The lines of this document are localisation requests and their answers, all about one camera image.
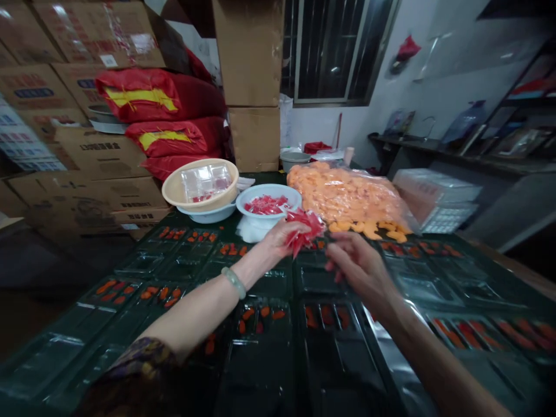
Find grey plastic bucket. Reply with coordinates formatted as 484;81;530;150
279;150;312;174

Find red bag on wall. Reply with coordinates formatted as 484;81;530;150
390;34;422;75

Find person's left hand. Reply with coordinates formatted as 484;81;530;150
255;220;314;269

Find barred window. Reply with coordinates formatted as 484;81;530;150
282;0;401;108

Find heap of red sachets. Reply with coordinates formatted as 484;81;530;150
244;194;291;216

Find red sack with yellow band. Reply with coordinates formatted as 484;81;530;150
94;67;228;125
125;115;229;159

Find plain red sack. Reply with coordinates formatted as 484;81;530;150
140;152;226;182

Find white plastic bag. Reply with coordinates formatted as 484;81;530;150
236;216;279;244

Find loose pile of orange slices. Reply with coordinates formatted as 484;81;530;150
328;220;409;244

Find dark counter with sink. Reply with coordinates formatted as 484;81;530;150
368;116;556;253

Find stack of printed cardboard cartons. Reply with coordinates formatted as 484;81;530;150
0;0;192;242

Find small plain cardboard box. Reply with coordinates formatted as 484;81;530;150
227;105;281;174

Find light blue plastic basin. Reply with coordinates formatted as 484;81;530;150
176;200;239;225

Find rows of clear plastic trays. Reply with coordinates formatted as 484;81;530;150
0;224;556;417

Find person's right hand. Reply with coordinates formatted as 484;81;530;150
324;231;395;301

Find clear compartment tray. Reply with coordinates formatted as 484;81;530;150
180;163;233;204

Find clear bag of orange pieces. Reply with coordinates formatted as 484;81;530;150
286;160;421;235

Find beige plastic basin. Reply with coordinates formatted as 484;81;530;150
161;158;240;213

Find bunch of red sachets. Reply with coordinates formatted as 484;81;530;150
284;207;327;259

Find large blue water bottle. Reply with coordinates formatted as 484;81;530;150
442;100;487;145

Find white plastic bowl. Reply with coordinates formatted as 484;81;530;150
235;183;303;231

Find tall plain cardboard box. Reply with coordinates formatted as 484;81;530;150
211;0;286;108

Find wrapped stack of clear packs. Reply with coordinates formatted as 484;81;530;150
392;167;484;235

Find red orange snack pieces group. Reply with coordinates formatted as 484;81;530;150
93;225;556;353

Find dark wooden shelf unit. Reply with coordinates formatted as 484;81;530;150
477;39;556;162

